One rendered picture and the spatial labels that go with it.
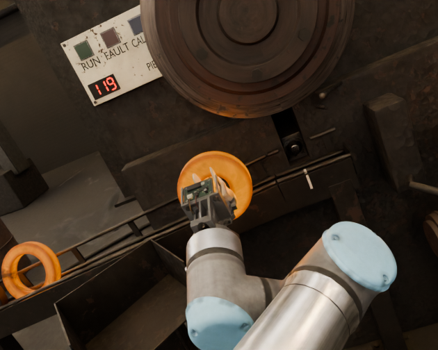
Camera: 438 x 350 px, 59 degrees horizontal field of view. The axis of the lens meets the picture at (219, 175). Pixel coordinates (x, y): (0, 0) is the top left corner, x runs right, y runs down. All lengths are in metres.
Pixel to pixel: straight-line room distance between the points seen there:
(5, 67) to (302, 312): 7.88
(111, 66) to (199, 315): 0.76
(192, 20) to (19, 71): 7.26
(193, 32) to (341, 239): 0.54
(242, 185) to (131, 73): 0.47
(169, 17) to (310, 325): 0.69
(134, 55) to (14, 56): 6.96
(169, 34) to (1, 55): 7.28
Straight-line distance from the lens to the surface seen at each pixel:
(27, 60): 7.92
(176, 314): 0.92
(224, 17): 0.84
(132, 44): 1.09
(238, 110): 0.95
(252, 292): 0.55
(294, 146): 1.10
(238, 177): 0.80
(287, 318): 0.41
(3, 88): 8.23
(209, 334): 0.54
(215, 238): 0.60
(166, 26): 0.92
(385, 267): 0.48
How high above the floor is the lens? 1.11
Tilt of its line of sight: 19 degrees down
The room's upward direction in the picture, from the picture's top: 25 degrees counter-clockwise
